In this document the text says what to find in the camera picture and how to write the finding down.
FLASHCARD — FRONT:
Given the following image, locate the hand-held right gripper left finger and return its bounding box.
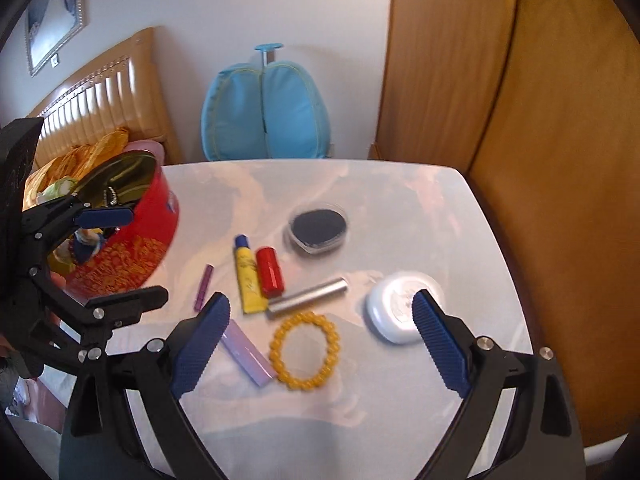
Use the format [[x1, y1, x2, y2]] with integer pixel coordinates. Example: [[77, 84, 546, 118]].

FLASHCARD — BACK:
[[59, 291, 232, 480]]

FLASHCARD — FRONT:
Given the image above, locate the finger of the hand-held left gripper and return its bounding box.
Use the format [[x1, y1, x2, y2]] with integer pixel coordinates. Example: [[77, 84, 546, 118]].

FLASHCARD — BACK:
[[22, 195, 135, 261], [27, 285, 170, 368]]

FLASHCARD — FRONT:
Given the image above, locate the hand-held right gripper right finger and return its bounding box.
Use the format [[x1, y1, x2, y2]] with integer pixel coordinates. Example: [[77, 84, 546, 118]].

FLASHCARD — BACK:
[[411, 289, 586, 480]]

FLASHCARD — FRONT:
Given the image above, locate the blue plush doll keychain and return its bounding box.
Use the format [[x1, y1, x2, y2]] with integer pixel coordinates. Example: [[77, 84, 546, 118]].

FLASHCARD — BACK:
[[65, 227, 118, 266]]

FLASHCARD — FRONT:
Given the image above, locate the lilac lipstick case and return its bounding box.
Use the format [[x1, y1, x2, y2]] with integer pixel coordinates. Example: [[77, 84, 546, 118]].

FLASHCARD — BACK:
[[220, 319, 278, 387]]

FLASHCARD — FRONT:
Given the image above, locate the red round tin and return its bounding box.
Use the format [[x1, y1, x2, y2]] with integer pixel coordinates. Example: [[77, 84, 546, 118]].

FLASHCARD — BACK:
[[22, 150, 180, 303]]

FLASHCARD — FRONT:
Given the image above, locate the thin purple pen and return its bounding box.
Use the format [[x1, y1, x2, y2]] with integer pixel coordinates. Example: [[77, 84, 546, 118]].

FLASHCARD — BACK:
[[193, 263, 214, 312]]

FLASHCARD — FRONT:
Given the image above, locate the white round case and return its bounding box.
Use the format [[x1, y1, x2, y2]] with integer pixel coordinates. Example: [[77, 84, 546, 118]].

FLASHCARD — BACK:
[[365, 271, 446, 345]]

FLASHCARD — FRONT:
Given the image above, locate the yellow bead bracelet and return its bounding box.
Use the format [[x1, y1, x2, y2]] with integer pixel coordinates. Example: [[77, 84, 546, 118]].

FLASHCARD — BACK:
[[269, 311, 342, 392]]

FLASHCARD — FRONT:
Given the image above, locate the yellow tube with blue cap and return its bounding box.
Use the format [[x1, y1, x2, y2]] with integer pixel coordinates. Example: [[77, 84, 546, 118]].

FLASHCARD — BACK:
[[234, 234, 268, 315]]

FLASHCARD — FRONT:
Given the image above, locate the red lipstick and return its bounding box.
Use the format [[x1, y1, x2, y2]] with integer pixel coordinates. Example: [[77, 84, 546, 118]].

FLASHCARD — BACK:
[[255, 246, 286, 297]]

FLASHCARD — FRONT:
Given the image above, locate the silver lipstick tube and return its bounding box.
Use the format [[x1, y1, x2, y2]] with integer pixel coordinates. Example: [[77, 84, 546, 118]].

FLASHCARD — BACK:
[[266, 276, 348, 320]]

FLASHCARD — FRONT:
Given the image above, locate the clear case black puff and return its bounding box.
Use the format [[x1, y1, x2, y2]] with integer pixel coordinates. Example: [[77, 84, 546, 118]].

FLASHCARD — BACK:
[[287, 203, 349, 256]]

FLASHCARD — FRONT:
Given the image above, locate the green cabbage plush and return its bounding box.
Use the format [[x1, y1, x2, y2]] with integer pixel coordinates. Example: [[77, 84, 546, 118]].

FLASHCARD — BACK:
[[37, 176, 81, 206]]

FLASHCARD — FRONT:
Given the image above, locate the orange pillow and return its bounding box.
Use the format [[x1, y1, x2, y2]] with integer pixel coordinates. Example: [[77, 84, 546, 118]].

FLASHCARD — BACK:
[[25, 129, 132, 196]]

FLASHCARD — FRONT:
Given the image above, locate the tan padded headboard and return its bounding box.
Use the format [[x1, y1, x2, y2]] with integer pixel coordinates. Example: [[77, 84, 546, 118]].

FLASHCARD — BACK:
[[25, 26, 183, 171]]

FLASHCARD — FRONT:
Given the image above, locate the blue cushioned chair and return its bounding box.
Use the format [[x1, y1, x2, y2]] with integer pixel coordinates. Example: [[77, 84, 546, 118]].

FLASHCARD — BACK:
[[201, 43, 333, 162]]

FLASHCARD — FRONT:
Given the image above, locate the silver framed picture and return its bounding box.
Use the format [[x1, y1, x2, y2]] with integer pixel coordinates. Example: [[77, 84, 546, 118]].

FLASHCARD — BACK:
[[24, 0, 87, 77]]

